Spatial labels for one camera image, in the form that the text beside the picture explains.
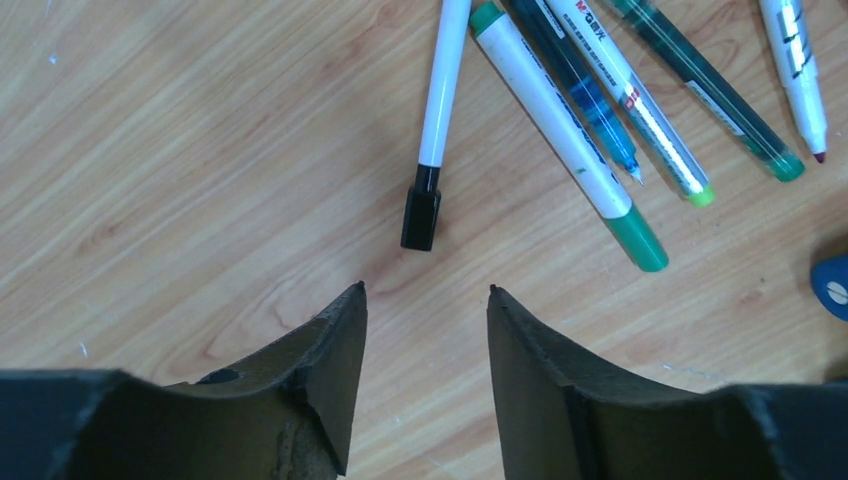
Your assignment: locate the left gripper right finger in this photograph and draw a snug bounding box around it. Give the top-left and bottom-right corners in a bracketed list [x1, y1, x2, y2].
[487, 284, 737, 480]

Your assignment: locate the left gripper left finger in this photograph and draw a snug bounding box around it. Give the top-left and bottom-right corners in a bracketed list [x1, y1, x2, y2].
[165, 282, 368, 476]

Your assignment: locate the black cap marker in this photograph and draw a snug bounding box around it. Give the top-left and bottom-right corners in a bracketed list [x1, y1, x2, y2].
[400, 0, 471, 251]

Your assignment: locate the green cap marker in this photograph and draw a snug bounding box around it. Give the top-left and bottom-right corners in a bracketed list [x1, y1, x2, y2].
[546, 0, 715, 207]
[469, 1, 669, 272]

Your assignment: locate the dark green cap pen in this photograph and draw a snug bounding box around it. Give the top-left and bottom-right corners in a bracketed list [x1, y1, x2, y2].
[607, 0, 805, 182]

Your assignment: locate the clear cap grey pen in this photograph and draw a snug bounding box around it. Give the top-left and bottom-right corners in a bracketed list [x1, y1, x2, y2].
[507, 0, 643, 182]

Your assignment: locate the blue red toy robot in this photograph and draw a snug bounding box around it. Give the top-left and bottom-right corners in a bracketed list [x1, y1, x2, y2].
[810, 254, 848, 322]

